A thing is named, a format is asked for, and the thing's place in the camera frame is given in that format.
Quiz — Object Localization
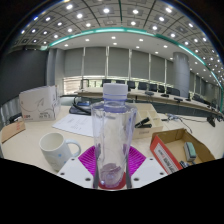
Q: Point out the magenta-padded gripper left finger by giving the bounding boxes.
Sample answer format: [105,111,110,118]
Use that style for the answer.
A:
[57,145,100,190]

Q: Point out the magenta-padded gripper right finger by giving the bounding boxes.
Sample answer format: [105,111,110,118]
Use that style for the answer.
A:
[125,145,168,189]

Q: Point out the clear plastic water bottle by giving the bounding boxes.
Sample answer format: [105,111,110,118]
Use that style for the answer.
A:
[90,83,138,189]

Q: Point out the brown red-sided open cardboard box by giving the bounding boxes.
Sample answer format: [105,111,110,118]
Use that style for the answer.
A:
[149,127,217,175]

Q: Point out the white ceramic mug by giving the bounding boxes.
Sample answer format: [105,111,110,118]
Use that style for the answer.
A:
[38,131,82,173]

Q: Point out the small beige open box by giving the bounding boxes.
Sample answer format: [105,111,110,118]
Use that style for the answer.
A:
[128,102,164,140]

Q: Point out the grey marker pen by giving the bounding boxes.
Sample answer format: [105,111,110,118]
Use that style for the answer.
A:
[179,160,194,169]

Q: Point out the white printed paper sheet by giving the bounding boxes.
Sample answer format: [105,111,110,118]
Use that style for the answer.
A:
[52,113,95,138]

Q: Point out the black stapler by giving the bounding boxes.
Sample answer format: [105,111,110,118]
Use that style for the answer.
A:
[134,117,153,129]

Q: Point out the green board eraser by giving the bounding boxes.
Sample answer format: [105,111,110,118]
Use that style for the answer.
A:
[184,141,198,163]

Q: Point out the black desk phone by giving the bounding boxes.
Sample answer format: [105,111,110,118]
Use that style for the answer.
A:
[68,99,93,116]

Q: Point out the long curved conference desk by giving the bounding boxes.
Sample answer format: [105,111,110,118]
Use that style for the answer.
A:
[73,87,223,116]

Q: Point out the white printed cardboard box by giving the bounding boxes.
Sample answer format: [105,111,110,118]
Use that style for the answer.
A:
[18,85,62,123]

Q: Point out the black table microphone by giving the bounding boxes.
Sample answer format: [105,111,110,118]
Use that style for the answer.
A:
[206,114,217,128]

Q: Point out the row of black office chairs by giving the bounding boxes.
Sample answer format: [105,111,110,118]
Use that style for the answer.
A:
[99,79,208,101]

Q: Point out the round ceiling lights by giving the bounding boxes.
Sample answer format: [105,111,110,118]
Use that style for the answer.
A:
[19,0,224,81]

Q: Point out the thin dark cable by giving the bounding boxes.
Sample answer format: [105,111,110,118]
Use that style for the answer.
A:
[161,113,194,134]

